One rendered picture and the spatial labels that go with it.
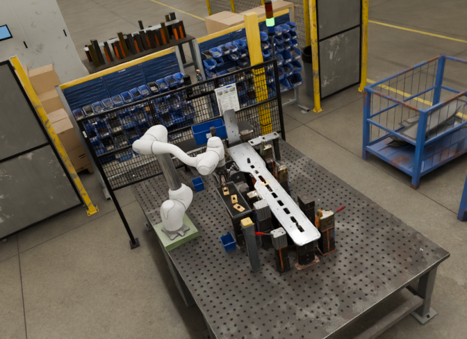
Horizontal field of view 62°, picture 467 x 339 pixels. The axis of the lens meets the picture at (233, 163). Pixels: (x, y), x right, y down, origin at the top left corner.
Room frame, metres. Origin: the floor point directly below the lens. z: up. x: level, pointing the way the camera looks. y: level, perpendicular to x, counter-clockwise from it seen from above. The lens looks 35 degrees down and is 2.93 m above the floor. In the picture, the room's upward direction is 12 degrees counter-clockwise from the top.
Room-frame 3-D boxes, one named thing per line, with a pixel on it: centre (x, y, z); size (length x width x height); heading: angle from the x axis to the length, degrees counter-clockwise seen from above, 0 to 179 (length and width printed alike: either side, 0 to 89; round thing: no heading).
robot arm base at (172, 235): (2.38, 0.56, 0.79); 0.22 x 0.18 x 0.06; 32
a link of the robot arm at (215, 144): (2.23, 0.10, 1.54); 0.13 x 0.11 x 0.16; 155
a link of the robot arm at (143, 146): (2.49, 0.60, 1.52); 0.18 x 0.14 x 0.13; 65
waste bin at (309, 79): (5.77, -1.62, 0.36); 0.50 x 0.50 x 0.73
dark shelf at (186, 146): (3.27, 0.19, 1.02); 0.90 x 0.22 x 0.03; 104
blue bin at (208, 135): (3.28, 0.16, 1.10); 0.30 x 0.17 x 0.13; 98
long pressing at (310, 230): (2.43, -0.23, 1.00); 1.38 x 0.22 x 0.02; 14
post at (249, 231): (1.89, -0.01, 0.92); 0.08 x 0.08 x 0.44; 14
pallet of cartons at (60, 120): (5.15, 2.56, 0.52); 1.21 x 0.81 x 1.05; 26
